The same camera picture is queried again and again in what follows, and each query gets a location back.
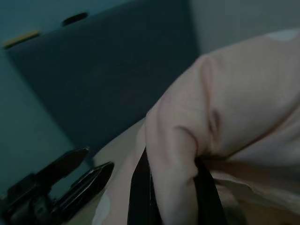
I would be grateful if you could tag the yellow flat object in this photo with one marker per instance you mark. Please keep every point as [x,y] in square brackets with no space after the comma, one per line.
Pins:
[20,39]

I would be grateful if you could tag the pink patterned pillow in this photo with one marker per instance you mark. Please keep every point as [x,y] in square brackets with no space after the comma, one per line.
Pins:
[234,105]

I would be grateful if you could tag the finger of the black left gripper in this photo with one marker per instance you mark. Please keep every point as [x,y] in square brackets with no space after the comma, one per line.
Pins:
[63,164]
[91,180]

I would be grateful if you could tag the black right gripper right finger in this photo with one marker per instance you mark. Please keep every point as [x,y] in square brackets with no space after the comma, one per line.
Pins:
[208,206]

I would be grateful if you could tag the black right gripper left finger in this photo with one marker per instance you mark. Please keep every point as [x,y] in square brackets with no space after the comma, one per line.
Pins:
[140,199]

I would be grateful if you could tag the black oval object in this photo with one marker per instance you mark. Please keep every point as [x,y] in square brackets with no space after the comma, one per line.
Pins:
[75,19]

